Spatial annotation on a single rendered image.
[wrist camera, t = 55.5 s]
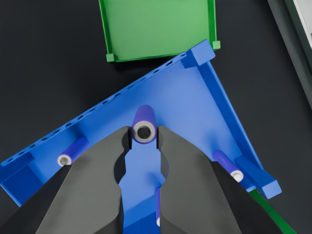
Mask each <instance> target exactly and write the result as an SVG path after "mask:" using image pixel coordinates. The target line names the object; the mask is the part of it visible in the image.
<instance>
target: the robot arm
mask: <svg viewBox="0 0 312 234"><path fill-rule="evenodd" d="M131 149H132V136H131V127H130V126H124V127H121V128H120V129H118V130H116V131H115V132H113V133H111V134H110V135H108V136H107V137H105V138H104V139H102V140H100V141H99V142H97V143H96V144H94V145H93V146H91V147H90V148H89V149H87V150H86V151H85V152H84V153H83V154H81V155H80V156H79V157H78V158H77V159H76V160H75V161H74V162H73V163H72V164H71V165H64V166H63V167H62V168H61V169H59V170H58V171H57V172H56V173H55V174H54V175H53V176H52V177H51V178H50V179H49V180H48V181H47V182H46V183H45V184H44V185H43V186H42V187H40V188H39V189H38V190H37V191H36V192H35V193H34V194H33V195H32V196H31V197H30V198H29V199H28V200H27V201H26V202H25V203H24V204H22V205H21V206H20V207H19V208H18V209H17V210H16V211H15V212H14V213H13V214H12V215H11V216H10V217H9V218H8V219H7V220H6V221H5V222H4V223H3V224H2V225H1V227H0V234H123V226H124V208H123V200H122V193H121V188H120V186H119V183H120V181H121V179H122V177H123V176H124V175H125V174H126V165H125V156H126V154H127V153H128V152H129V150H131ZM156 149H159V151H160V152H161V174H162V175H163V176H164V178H165V182H164V183H163V185H162V186H161V188H160V234H284V233H283V231H282V230H281V229H280V227H279V226H278V225H277V223H276V222H275V221H274V220H273V218H272V217H271V216H270V215H269V214H268V212H267V211H266V210H265V209H264V208H263V207H262V206H261V205H260V204H259V203H258V202H257V201H256V200H255V199H254V198H253V197H252V196H251V195H250V194H249V193H248V192H247V191H246V190H245V189H244V188H243V187H242V186H241V185H240V184H239V183H238V182H237V181H236V180H235V179H234V178H233V177H232V176H231V175H230V174H229V173H228V172H227V171H226V170H225V169H224V168H223V167H222V166H221V165H220V164H219V163H218V161H211V160H210V159H209V158H208V156H207V155H206V154H205V153H203V152H202V151H201V150H200V149H199V148H198V147H196V146H195V145H194V144H192V143H191V142H189V141H188V140H186V139H184V138H183V137H181V136H180V135H178V134H176V133H175V132H173V131H172V130H170V129H168V128H167V127H165V126H163V125H160V126H157V127H156Z"/></svg>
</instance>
